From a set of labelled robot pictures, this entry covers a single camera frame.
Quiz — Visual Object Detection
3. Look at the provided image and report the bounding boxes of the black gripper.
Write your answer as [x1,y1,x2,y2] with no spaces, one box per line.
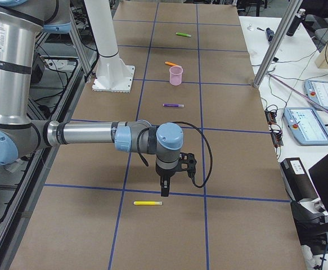
[155,165,181,196]

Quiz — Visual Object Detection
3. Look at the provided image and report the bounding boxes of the yellow marker pen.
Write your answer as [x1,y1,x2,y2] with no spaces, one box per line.
[133,201,163,206]

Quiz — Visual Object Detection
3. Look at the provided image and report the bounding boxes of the purple marker pen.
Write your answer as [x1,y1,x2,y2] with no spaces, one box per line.
[163,103,185,108]

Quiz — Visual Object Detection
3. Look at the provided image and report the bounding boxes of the orange marker pen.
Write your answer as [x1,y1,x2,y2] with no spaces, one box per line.
[165,61,178,66]

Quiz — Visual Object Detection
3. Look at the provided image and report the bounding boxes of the green marker pen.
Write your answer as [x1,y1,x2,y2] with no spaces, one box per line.
[175,32,191,38]

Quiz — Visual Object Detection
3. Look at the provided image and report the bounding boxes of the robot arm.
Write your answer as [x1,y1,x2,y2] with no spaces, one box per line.
[0,1,188,197]

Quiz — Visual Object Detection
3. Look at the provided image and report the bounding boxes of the small circuit board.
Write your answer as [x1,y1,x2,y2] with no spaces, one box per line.
[264,110,277,125]

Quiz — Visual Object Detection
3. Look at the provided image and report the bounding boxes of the black box with label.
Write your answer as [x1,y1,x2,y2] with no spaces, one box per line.
[280,157,318,202]

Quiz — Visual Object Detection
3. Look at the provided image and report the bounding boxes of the near teach pendant tablet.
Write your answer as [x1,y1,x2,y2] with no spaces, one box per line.
[284,107,328,146]

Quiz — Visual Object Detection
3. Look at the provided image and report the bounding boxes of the teach pendant tablet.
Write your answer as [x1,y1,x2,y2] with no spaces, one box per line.
[284,107,328,146]
[304,80,328,110]

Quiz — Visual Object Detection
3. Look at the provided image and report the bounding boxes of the far teach pendant tablet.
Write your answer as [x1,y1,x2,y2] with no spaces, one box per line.
[304,80,328,110]

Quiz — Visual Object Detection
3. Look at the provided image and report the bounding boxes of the black bottle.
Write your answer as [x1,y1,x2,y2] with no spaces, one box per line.
[286,8,305,37]

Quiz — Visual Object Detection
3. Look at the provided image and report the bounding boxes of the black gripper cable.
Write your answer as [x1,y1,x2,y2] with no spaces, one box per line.
[137,121,213,188]

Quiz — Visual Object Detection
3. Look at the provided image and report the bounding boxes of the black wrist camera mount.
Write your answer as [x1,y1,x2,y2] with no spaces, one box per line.
[178,152,197,178]

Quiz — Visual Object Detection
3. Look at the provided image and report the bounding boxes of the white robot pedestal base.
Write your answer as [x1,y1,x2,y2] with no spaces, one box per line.
[84,0,135,93]

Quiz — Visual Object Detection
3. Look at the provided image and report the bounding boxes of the aluminium frame post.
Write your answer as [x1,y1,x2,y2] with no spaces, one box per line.
[253,0,303,88]

